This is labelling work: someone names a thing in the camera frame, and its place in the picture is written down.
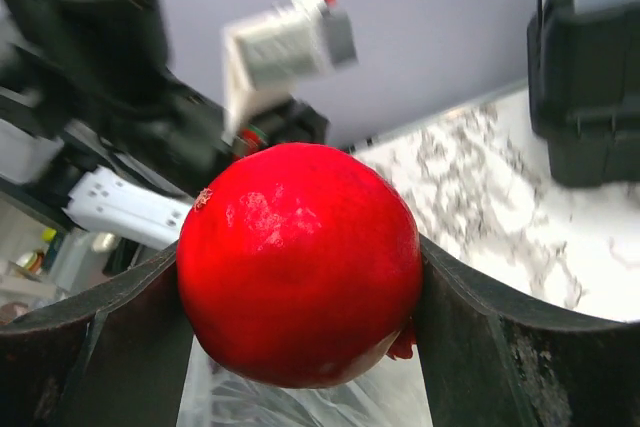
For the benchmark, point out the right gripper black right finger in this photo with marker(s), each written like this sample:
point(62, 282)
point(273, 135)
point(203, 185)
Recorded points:
point(494, 356)

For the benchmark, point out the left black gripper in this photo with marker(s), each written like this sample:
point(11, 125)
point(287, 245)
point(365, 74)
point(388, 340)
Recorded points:
point(104, 63)

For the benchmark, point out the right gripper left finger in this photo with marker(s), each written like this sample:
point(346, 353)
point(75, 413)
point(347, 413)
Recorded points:
point(113, 355)

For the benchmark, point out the clear plastic bag of fruits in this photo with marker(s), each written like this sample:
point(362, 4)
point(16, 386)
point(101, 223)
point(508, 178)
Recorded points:
point(391, 394)

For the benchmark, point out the red fake pomegranate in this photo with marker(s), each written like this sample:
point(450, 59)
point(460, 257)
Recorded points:
point(300, 267)

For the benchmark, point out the black plastic toolbox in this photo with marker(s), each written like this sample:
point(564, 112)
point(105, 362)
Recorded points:
point(583, 76)

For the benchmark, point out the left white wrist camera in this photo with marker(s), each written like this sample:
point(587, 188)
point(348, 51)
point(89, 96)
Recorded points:
point(266, 54)

